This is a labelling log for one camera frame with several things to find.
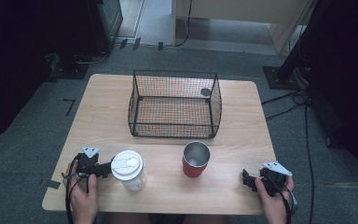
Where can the white paper cup with lid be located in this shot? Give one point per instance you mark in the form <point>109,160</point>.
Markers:
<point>130,169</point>

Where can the black stand base plate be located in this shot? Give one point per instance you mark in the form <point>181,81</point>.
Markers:
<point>281,79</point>
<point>70,72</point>

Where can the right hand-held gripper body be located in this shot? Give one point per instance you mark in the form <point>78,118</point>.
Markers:
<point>275,179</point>

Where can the dark round disc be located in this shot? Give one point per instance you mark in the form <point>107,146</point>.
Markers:
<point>205,92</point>

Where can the person's right hand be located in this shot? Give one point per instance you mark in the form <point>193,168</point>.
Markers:
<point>275,208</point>

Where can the dark cabinet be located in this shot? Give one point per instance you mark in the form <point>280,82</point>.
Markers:
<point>105,21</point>

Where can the person's left hand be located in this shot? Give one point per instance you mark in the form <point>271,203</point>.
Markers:
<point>84,196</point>

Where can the beige wooden cabinet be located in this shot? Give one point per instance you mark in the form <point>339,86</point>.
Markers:
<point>230,9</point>

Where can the black metal stand post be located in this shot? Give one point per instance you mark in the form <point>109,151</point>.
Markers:
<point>301,40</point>

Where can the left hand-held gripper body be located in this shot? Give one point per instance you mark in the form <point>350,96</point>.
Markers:
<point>88,165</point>

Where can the dark curtain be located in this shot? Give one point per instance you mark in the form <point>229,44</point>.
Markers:
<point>9,62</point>
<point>348,77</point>

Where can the red metal cup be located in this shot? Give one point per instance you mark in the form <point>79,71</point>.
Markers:
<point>194,166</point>

